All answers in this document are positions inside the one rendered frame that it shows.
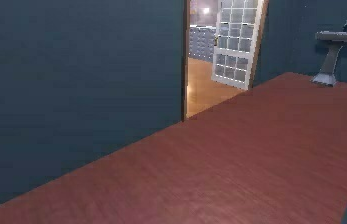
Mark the grey-blue drawer cabinet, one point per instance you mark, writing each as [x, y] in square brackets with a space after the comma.
[201, 42]

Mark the grey pedestal sink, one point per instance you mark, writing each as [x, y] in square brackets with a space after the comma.
[331, 55]

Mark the dark sink faucet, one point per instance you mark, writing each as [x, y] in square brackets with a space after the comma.
[346, 25]

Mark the white glass-paned room door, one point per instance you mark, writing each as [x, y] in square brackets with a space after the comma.
[236, 43]

